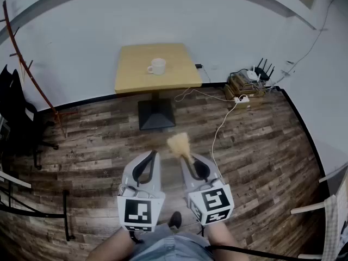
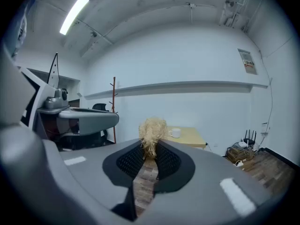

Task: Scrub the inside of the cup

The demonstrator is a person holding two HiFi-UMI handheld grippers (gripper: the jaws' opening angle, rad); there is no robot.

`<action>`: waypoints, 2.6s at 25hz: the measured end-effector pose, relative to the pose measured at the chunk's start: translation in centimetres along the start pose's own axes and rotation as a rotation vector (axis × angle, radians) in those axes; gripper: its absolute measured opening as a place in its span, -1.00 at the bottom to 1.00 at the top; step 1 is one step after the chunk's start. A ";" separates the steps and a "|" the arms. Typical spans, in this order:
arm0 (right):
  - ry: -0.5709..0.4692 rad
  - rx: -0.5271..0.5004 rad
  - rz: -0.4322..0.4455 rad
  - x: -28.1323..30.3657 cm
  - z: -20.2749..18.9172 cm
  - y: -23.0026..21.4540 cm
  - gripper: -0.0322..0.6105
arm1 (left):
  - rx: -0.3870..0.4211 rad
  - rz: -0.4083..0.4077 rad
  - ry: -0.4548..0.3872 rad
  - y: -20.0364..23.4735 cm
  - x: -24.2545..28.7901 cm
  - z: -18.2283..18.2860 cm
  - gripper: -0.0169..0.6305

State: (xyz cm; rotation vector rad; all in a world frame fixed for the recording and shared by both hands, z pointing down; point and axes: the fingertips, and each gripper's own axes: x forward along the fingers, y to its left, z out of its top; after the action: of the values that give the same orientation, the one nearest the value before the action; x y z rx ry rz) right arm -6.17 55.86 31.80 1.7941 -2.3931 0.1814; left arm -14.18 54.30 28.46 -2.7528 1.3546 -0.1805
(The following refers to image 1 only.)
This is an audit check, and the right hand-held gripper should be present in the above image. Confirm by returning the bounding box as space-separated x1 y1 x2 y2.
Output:
180 153 235 226

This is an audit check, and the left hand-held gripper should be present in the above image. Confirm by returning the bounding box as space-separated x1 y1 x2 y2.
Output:
116 150 166 233

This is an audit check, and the white mug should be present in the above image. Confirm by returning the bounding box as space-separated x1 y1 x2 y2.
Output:
147 58 166 76

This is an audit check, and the person's right forearm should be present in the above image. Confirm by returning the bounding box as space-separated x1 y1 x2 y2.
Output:
207 221 250 261

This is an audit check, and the person's left forearm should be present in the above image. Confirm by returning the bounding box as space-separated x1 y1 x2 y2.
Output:
85 226 136 261

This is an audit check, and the black shoe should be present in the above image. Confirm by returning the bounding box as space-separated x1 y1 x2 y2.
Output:
167 210 183 229

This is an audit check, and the light blue shirt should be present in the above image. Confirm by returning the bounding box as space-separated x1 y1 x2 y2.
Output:
129 223 215 261

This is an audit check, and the stack of brown cardboard boxes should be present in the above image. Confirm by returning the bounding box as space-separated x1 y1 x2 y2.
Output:
223 73 266 110

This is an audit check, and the white router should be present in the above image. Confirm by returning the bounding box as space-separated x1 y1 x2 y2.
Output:
246 68 262 82

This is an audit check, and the white wooden furniture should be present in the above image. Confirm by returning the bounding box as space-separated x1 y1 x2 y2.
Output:
290 167 348 261

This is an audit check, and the black router with antennas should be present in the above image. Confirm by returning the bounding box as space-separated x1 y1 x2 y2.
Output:
254 58 276 81

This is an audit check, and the white shelf board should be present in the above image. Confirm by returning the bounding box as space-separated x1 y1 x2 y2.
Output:
0 170 32 189

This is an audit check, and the black office chair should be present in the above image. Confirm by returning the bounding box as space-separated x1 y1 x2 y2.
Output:
0 64 59 171

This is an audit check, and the checked cloth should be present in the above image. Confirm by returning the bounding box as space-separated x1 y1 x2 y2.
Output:
322 194 341 261

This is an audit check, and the reddish wooden coat rack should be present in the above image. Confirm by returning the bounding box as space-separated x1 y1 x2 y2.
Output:
0 0 80 139

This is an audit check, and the white cable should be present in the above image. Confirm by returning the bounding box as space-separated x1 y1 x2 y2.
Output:
173 86 236 103
210 101 240 179

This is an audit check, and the black table pedestal base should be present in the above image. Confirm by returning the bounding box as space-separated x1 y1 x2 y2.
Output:
138 92 176 132

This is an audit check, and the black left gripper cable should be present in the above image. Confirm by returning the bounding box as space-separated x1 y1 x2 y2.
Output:
129 229 144 245

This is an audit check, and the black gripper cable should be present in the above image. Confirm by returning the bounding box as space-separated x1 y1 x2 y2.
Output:
129 229 144 245
210 244 323 261

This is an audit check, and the black metal frame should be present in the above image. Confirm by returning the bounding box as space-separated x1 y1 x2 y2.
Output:
0 178 76 242

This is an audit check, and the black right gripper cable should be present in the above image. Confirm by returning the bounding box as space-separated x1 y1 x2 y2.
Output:
210 244 323 261

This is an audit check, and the grey wall cable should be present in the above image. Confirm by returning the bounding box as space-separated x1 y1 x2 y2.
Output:
281 0 338 77

